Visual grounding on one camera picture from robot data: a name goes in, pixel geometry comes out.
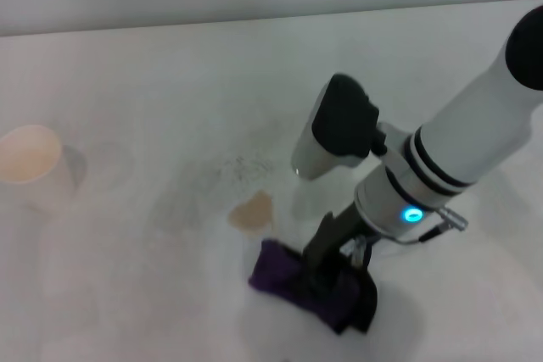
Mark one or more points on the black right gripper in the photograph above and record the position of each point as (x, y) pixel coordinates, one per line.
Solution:
(333, 237)

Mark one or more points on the purple rag with black backing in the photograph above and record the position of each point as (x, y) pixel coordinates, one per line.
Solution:
(280, 268)

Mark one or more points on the white paper cup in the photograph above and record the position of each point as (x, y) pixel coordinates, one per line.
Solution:
(25, 154)

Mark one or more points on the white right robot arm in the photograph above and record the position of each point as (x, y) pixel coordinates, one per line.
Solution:
(466, 124)

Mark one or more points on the large brown water stain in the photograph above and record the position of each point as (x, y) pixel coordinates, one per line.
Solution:
(250, 211)

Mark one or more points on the black and white wrist camera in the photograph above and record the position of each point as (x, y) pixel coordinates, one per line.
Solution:
(343, 120)

